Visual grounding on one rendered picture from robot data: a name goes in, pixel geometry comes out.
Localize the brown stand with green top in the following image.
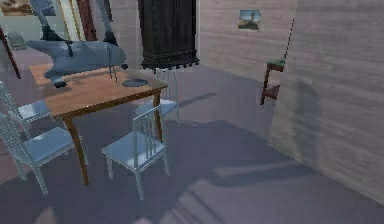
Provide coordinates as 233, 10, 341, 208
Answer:
259, 58, 287, 107

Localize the pale blue slatted chair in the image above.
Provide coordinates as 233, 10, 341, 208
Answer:
0, 80, 53, 138
0, 111, 76, 196
101, 105, 172, 201
134, 67, 181, 125

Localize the dark round plate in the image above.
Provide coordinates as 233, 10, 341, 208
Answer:
121, 78, 150, 89

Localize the black tall cupboard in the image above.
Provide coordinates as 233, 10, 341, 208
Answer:
136, 0, 201, 72

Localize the brown wooden table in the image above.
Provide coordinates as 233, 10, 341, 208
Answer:
28, 63, 169, 187

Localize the small framed landscape picture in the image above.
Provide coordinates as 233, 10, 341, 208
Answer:
237, 8, 262, 32

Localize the grey blue sculpture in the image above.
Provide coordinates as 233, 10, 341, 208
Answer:
25, 0, 130, 90

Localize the dark red curtain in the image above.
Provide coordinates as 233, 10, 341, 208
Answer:
75, 0, 98, 42

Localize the framed brown picture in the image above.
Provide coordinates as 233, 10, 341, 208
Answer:
0, 0, 57, 17

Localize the dark red slanted post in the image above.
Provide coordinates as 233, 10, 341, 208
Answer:
0, 25, 22, 80

